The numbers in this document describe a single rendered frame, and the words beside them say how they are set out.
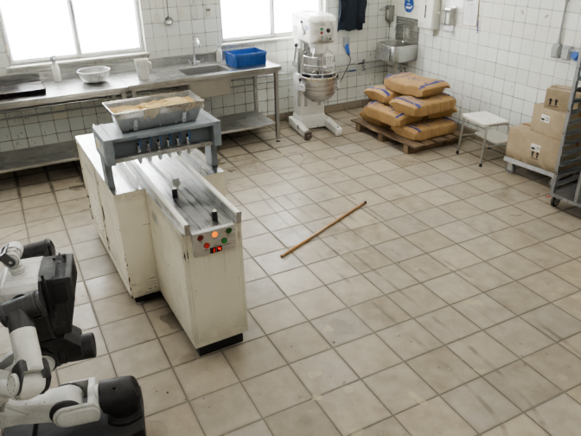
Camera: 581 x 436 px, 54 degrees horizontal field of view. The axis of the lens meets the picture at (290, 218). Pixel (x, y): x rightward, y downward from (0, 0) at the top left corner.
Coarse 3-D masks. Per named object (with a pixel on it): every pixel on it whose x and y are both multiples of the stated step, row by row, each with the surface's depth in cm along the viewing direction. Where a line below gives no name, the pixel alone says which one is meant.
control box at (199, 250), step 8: (224, 224) 302; (232, 224) 302; (200, 232) 295; (208, 232) 296; (224, 232) 301; (232, 232) 303; (192, 240) 295; (208, 240) 298; (216, 240) 301; (232, 240) 306; (200, 248) 298; (208, 248) 300; (216, 248) 302; (224, 248) 305; (200, 256) 300
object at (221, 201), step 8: (176, 152) 385; (176, 160) 379; (184, 160) 371; (184, 168) 367; (192, 168) 359; (192, 176) 356; (200, 176) 346; (200, 184) 345; (208, 184) 335; (208, 192) 333; (216, 192) 325; (216, 200) 324; (224, 200) 315; (224, 208) 315; (232, 208) 305; (232, 216) 307; (240, 216) 302
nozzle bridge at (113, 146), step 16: (96, 128) 345; (112, 128) 344; (160, 128) 342; (176, 128) 342; (192, 128) 346; (208, 128) 361; (96, 144) 350; (112, 144) 327; (128, 144) 340; (144, 144) 345; (192, 144) 354; (208, 144) 360; (112, 160) 330; (128, 160) 338; (208, 160) 379; (112, 176) 345
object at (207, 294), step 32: (192, 192) 340; (160, 224) 331; (192, 224) 303; (160, 256) 352; (192, 256) 301; (224, 256) 311; (160, 288) 377; (192, 288) 309; (224, 288) 319; (192, 320) 318; (224, 320) 329
